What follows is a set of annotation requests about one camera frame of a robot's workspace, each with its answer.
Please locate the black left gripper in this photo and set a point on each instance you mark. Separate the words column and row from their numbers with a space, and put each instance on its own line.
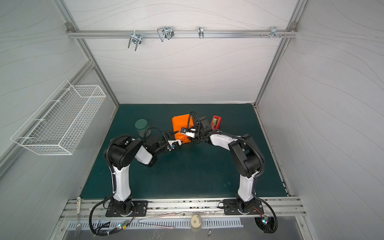
column 167, row 145

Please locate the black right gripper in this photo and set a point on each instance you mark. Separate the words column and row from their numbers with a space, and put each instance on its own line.
column 197, row 132

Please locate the orange wrapping paper sheet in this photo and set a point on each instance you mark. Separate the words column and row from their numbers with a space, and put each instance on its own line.
column 179, row 122

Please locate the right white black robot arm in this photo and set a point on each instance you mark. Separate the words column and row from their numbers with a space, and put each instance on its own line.
column 246, row 155

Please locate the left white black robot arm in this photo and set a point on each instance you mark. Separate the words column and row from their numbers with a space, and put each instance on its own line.
column 120, row 153

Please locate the red tape dispenser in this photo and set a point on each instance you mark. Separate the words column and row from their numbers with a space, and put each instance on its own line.
column 216, row 121

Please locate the white slotted vent strip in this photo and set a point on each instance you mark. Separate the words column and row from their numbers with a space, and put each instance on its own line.
column 207, row 223

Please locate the white power strip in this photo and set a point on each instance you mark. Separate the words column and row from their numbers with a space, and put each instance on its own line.
column 78, row 205

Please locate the middle metal u-bolt clamp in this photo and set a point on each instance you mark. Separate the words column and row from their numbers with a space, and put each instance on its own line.
column 165, row 32

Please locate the metal u-bolt clamp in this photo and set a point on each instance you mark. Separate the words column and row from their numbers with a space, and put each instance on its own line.
column 165, row 32
column 135, row 40

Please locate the left metal u-bolt clamp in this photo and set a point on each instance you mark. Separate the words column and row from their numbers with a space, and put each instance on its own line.
column 135, row 40

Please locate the fork hanging at front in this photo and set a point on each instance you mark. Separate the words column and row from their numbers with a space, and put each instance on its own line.
column 78, row 226

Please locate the right metal bolt clamp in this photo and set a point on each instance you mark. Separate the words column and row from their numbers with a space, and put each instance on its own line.
column 273, row 34

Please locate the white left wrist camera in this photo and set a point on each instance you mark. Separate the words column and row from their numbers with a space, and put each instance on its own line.
column 174, row 144

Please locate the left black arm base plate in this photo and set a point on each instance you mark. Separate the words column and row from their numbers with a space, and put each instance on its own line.
column 141, row 208

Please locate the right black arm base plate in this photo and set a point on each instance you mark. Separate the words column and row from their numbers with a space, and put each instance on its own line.
column 231, row 207

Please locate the small metal bracket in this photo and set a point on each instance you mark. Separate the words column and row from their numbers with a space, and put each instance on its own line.
column 201, row 32

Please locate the aluminium crossbar rail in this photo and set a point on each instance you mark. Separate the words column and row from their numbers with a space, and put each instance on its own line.
column 179, row 34

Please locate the white wire basket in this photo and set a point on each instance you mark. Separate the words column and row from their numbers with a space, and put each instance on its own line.
column 58, row 125

